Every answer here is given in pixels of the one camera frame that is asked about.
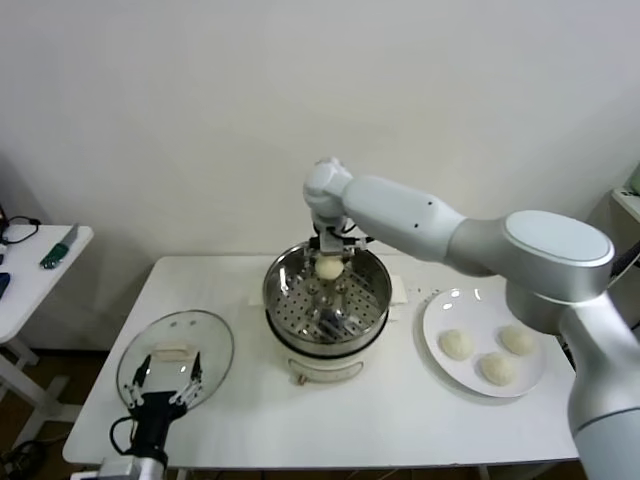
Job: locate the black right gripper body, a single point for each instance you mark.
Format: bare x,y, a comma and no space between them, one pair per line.
315,243

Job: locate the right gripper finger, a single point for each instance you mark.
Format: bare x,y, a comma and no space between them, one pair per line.
350,252
310,253

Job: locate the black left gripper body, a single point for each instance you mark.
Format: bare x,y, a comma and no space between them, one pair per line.
155,415

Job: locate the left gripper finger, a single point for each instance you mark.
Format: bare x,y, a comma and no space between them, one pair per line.
196,370
142,370

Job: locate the glass pot lid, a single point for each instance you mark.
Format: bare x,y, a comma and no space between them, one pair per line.
135,350

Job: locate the white steamed baozi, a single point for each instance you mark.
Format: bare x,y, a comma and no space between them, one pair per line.
329,269
497,369
456,345
517,340

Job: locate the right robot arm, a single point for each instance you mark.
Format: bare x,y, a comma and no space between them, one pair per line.
400,210

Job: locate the stainless steel steamer basket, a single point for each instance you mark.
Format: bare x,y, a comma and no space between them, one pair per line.
295,300

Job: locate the white round plate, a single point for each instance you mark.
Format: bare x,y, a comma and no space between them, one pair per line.
450,305

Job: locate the white side table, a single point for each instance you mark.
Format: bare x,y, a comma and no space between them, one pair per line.
30,295

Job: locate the dark blue object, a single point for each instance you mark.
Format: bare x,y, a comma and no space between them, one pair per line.
3,284

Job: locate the black power plug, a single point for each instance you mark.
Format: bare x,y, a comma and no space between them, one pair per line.
626,265

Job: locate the white shelf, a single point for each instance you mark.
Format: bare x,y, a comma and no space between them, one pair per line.
627,200

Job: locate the pale green object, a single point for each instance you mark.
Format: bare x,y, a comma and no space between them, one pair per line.
635,180

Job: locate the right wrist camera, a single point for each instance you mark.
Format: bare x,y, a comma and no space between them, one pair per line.
331,242

